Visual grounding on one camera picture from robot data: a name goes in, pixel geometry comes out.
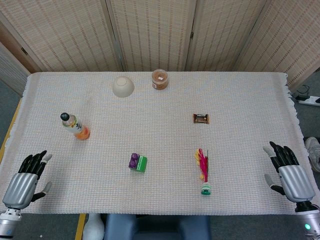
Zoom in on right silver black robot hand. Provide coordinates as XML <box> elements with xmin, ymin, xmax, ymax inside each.
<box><xmin>262</xmin><ymin>141</ymin><xmax>316</xmax><ymax>203</ymax></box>

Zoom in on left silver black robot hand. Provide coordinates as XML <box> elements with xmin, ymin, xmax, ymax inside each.
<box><xmin>1</xmin><ymin>149</ymin><xmax>53</xmax><ymax>210</ymax></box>

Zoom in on purple toy block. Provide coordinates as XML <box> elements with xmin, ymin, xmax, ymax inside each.
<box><xmin>128</xmin><ymin>152</ymin><xmax>141</xmax><ymax>171</ymax></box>

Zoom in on green toy block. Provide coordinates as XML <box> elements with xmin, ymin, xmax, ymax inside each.
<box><xmin>136</xmin><ymin>155</ymin><xmax>148</xmax><ymax>174</ymax></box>

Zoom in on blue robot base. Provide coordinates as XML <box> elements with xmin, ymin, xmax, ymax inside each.
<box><xmin>103</xmin><ymin>214</ymin><xmax>211</xmax><ymax>240</ymax></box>

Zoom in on white power strip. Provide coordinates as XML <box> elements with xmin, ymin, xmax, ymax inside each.
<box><xmin>298</xmin><ymin>95</ymin><xmax>320</xmax><ymax>107</ymax></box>

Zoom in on orange drink bottle black cap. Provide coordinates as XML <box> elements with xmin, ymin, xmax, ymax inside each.
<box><xmin>59</xmin><ymin>112</ymin><xmax>91</xmax><ymax>141</ymax></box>

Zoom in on white robot torso shell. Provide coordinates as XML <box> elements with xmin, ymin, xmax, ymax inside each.
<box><xmin>82</xmin><ymin>212</ymin><xmax>105</xmax><ymax>240</ymax></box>

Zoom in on feather shuttlecock green base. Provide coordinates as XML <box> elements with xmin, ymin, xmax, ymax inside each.
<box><xmin>194</xmin><ymin>148</ymin><xmax>214</xmax><ymax>197</ymax></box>

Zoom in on brown snack bar packet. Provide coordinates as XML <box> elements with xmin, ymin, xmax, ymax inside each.
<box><xmin>192</xmin><ymin>113</ymin><xmax>212</xmax><ymax>125</ymax></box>

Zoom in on white woven tablecloth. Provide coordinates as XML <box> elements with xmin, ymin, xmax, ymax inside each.
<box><xmin>0</xmin><ymin>71</ymin><xmax>316</xmax><ymax>216</ymax></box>

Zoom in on beige upturned bowl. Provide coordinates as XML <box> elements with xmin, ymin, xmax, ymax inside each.
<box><xmin>111</xmin><ymin>76</ymin><xmax>135</xmax><ymax>98</ymax></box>

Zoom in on clear jar orange snack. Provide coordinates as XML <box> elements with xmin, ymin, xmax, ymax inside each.
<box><xmin>151</xmin><ymin>69</ymin><xmax>169</xmax><ymax>90</ymax></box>

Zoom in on beige woven folding screen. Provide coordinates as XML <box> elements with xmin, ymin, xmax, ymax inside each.
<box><xmin>0</xmin><ymin>0</ymin><xmax>320</xmax><ymax>95</ymax></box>

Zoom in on black power adapter with cable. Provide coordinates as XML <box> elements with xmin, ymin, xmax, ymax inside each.
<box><xmin>295</xmin><ymin>84</ymin><xmax>311</xmax><ymax>100</ymax></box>

